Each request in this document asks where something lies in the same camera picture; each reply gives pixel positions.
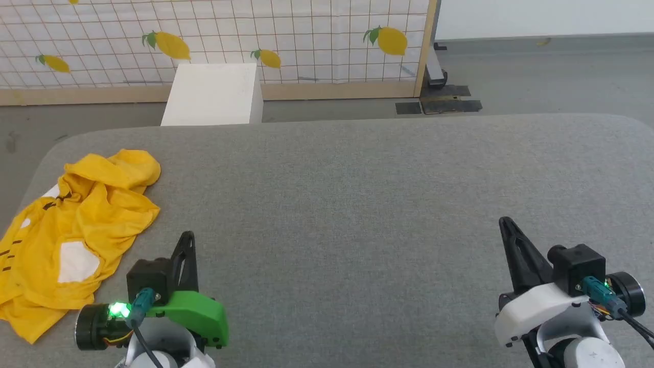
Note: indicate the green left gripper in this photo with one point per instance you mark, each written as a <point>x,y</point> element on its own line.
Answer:
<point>196,314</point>

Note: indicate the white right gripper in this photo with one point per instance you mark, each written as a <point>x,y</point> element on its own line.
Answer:
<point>536,306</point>

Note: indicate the yellow shirt with white patches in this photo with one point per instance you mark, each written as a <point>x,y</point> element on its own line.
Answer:
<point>97,214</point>

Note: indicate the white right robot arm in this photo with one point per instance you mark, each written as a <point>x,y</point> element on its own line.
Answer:
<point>587,352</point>

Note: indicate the grey fabric sofa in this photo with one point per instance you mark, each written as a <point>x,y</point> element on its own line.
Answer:
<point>347,214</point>

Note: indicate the white rectangular box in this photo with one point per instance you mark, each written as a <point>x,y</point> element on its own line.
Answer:
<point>212,94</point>

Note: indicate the large black floor patch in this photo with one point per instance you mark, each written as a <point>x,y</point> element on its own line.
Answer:
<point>449,102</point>

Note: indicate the small black floor patch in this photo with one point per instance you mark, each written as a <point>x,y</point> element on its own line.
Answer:
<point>408,108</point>

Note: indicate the small yellow floor scrap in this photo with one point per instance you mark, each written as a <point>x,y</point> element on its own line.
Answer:
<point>543,42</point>

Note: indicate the lemon print partition screen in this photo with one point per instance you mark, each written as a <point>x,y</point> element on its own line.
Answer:
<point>214,30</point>

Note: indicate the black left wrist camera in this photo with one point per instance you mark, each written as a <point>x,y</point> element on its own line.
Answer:
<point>148,278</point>

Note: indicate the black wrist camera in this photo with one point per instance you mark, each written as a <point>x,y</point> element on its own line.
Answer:
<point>148,278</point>
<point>580,266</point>

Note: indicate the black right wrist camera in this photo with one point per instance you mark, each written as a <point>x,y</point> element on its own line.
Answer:
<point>580,266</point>

